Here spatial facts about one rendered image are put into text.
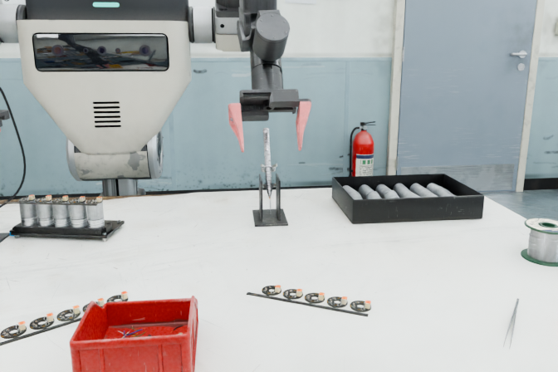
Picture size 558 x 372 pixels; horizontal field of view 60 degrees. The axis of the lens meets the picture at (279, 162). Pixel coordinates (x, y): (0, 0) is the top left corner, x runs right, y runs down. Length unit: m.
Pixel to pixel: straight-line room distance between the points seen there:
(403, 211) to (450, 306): 0.29
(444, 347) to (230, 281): 0.27
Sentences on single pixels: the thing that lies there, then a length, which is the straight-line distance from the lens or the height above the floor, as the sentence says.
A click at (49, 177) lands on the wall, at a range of 3.64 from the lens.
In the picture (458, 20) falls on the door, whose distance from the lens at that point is 3.70.
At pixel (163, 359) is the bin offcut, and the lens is 0.46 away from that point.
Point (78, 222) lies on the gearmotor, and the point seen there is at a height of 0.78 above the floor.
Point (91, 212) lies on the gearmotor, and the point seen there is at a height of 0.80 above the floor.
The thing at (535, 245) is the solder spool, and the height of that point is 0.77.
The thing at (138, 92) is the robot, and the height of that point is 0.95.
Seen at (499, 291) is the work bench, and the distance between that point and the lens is 0.69.
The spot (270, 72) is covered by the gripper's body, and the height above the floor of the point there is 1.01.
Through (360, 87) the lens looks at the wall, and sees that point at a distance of 3.50.
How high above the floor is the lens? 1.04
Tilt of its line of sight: 13 degrees down
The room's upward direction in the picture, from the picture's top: straight up
